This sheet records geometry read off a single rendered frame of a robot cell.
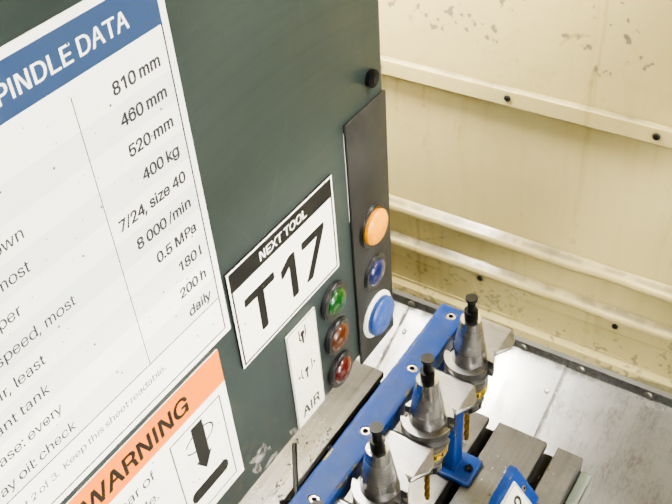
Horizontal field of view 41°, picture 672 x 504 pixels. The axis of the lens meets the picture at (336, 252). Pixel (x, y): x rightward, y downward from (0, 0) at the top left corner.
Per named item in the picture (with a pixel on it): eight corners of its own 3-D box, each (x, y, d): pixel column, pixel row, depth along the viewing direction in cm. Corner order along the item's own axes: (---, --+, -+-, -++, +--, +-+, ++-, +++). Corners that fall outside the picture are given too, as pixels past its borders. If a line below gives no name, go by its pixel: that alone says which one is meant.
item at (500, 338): (521, 334, 117) (521, 330, 116) (503, 361, 114) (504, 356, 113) (472, 316, 120) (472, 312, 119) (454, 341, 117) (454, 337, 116)
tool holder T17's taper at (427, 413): (414, 398, 108) (414, 360, 103) (450, 407, 106) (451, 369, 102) (403, 426, 105) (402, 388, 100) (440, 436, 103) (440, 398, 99)
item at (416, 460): (442, 455, 103) (442, 450, 103) (420, 488, 100) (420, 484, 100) (389, 430, 106) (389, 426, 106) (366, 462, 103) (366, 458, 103)
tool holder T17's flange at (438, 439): (411, 404, 110) (410, 391, 109) (458, 416, 108) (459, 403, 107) (394, 443, 106) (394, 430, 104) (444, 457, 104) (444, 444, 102)
